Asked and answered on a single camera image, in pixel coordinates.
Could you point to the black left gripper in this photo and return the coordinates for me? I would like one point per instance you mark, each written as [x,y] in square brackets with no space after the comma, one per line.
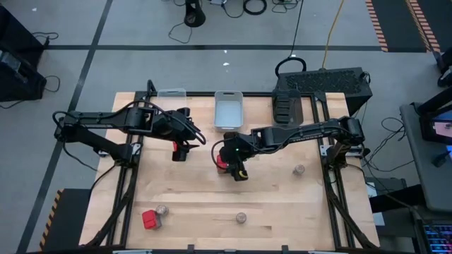
[181,155]

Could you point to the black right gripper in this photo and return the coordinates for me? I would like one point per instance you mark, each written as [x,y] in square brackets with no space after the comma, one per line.
[238,166]

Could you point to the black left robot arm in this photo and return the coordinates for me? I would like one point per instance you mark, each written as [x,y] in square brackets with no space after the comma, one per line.
[106,118]

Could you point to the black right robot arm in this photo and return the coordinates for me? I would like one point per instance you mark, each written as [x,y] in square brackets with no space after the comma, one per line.
[300,132]

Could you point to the white plastic bin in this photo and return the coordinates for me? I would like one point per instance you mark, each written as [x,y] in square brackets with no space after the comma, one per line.
[229,113]

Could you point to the clear plastic bin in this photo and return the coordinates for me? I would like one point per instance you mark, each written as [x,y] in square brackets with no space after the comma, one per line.
[172,98]

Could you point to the black perforated computer tower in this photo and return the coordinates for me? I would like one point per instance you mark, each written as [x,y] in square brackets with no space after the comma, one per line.
[325,83]

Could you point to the black hazard striped floor mat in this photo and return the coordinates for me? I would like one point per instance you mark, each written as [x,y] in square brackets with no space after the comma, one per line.
[70,218]
[441,17]
[399,24]

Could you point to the black floor stand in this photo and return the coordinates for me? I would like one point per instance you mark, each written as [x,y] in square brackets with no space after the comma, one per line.
[194,17]

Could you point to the black equipment case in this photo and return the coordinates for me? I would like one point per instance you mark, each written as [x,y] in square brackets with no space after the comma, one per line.
[17,77]

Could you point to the grey desk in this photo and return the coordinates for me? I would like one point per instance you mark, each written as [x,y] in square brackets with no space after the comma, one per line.
[423,169]

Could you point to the laptop with lit screen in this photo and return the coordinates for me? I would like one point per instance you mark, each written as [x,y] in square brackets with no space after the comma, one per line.
[441,128]

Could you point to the black computer keyboard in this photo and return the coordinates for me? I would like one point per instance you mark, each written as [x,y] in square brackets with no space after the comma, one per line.
[439,236]

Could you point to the black aluminium table frame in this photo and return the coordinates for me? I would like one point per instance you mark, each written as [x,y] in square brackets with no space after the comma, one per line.
[257,94]

